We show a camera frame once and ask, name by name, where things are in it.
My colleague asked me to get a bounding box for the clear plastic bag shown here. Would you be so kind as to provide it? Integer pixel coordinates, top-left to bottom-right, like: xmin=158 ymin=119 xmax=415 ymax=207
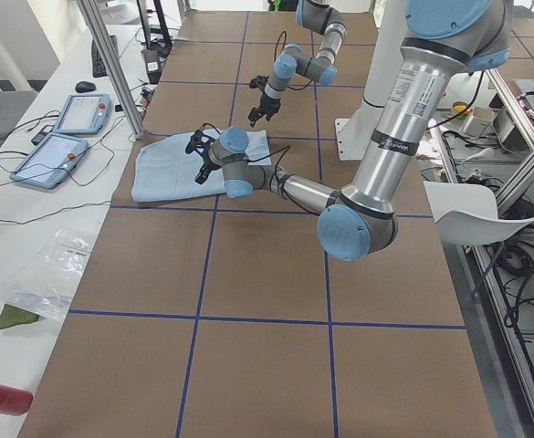
xmin=0 ymin=227 xmax=96 ymax=320

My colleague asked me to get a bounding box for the aluminium frame post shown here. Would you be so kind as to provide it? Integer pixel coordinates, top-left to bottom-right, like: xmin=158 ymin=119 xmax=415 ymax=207
xmin=78 ymin=0 xmax=145 ymax=140

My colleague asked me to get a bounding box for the red bottle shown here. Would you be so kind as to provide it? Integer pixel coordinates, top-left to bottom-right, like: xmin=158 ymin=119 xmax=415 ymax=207
xmin=0 ymin=384 xmax=33 ymax=416

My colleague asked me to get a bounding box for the lower teach pendant tablet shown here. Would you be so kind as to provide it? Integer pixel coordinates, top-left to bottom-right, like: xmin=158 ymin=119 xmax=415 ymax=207
xmin=9 ymin=133 xmax=89 ymax=190

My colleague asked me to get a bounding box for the teach pendant tablet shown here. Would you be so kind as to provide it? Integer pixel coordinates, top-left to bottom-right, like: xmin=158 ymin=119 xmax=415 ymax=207
xmin=9 ymin=133 xmax=89 ymax=190
xmin=53 ymin=93 xmax=111 ymax=136

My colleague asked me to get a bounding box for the white chair seat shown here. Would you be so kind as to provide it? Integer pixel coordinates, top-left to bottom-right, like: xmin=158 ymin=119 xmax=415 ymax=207
xmin=424 ymin=181 xmax=534 ymax=246

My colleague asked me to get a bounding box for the black computer mouse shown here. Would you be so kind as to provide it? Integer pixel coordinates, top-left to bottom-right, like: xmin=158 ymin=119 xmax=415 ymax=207
xmin=75 ymin=81 xmax=96 ymax=93

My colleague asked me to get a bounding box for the black keyboard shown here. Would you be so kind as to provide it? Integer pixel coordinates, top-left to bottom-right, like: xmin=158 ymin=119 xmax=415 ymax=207
xmin=91 ymin=35 xmax=118 ymax=78

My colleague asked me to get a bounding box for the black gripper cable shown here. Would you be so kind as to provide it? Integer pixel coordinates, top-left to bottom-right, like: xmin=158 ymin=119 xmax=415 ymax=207
xmin=246 ymin=144 xmax=292 ymax=168
xmin=273 ymin=30 xmax=316 ymax=90

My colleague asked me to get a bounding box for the light blue button shirt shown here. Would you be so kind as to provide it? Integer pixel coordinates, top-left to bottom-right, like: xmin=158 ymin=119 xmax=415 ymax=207
xmin=131 ymin=127 xmax=271 ymax=203

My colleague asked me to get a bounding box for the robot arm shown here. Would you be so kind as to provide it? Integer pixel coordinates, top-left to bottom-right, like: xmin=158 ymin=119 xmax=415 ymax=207
xmin=185 ymin=1 xmax=513 ymax=261
xmin=248 ymin=0 xmax=347 ymax=126

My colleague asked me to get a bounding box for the upper teach pendant tablet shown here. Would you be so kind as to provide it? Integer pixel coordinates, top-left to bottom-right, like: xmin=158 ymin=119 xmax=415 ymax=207
xmin=53 ymin=93 xmax=111 ymax=136

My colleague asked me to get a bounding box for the green cloth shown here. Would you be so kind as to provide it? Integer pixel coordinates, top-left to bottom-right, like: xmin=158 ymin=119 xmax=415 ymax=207
xmin=0 ymin=304 xmax=39 ymax=330

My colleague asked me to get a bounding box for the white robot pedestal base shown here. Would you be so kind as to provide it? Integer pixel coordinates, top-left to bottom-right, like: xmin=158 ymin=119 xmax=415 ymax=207
xmin=335 ymin=0 xmax=407 ymax=161

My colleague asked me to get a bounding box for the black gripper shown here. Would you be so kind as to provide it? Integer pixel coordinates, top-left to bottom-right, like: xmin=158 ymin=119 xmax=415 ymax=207
xmin=248 ymin=76 xmax=281 ymax=127
xmin=185 ymin=129 xmax=216 ymax=184

